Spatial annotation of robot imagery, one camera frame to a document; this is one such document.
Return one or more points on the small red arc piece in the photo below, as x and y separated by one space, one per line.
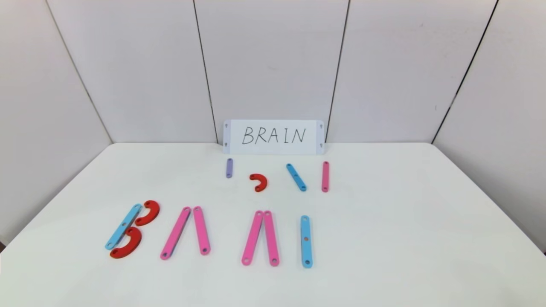
263 181

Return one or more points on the short pink bar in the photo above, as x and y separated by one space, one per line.
325 177

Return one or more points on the short purple bar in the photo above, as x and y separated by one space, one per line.
229 168

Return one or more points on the large red arc piece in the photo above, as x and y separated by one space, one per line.
133 245

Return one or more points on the long blue bar orange dot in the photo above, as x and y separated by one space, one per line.
306 249

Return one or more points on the medium red arc piece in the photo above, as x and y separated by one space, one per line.
153 211

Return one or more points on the white BRAIN sign card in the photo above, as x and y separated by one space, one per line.
273 149

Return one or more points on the long pink bar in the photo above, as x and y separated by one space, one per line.
252 238
271 238
175 233
201 230

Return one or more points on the short blue bar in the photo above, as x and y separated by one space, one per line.
296 177

